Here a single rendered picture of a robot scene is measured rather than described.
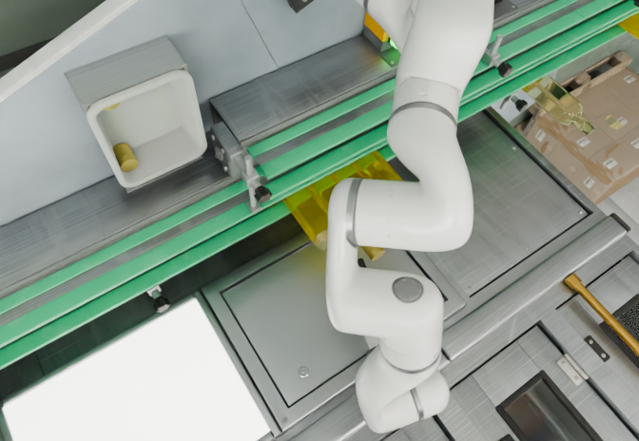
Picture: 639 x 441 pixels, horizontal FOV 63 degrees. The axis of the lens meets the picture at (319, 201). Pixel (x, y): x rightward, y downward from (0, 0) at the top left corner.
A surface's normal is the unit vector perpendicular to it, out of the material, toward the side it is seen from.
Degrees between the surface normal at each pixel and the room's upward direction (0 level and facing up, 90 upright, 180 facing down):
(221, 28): 0
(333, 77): 90
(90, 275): 90
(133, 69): 90
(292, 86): 90
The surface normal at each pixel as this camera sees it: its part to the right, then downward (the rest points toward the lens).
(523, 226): 0.04, -0.52
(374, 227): -0.27, 0.40
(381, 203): -0.23, -0.31
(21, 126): 0.55, 0.72
